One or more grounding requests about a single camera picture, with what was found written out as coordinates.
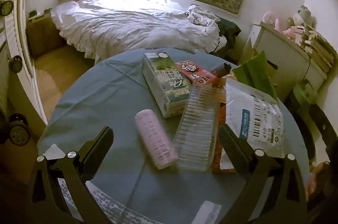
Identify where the dark green clothing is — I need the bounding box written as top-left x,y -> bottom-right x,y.
218,16 -> 241,55

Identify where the white paper label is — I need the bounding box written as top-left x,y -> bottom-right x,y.
191,200 -> 222,224

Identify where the crumpled white clothing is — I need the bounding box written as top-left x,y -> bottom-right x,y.
186,5 -> 219,26

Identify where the orange packet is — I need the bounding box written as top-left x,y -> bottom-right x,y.
211,76 -> 238,174

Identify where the grey plush toy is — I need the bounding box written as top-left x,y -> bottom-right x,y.
293,5 -> 317,27

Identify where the clear plastic bottle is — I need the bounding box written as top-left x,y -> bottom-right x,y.
173,81 -> 228,172

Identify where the pink roll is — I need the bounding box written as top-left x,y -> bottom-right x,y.
135,108 -> 179,169

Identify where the white cabinet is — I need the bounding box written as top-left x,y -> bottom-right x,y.
251,22 -> 328,101

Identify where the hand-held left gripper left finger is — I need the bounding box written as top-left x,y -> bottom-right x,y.
25,126 -> 114,224

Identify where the bed with white quilt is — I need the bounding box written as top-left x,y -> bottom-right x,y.
50,0 -> 222,59

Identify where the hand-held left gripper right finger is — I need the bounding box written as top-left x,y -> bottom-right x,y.
219,124 -> 309,224

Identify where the stack of books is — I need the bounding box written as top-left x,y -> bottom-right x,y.
301,25 -> 338,74

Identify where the pale green small fan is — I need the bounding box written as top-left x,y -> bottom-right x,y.
292,80 -> 317,103

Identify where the red printed carton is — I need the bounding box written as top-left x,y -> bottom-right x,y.
175,60 -> 219,86

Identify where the white green printed carton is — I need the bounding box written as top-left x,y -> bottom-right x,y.
142,52 -> 193,119

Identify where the brown cardboard tube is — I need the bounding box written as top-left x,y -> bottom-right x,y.
211,63 -> 232,78

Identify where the wooden bedside table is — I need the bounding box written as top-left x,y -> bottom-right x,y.
26,13 -> 66,59

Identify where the white courier bag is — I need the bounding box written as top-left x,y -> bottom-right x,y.
224,79 -> 286,158

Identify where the green bag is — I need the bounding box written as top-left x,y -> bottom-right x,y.
232,51 -> 279,103

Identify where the dark cable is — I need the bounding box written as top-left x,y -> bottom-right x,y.
301,55 -> 312,82

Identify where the pink plush toy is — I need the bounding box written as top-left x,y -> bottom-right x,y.
275,18 -> 304,41

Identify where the brown cardboard box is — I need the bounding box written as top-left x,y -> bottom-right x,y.
239,39 -> 278,87

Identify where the white printed sheet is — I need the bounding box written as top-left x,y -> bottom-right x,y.
57,176 -> 148,224

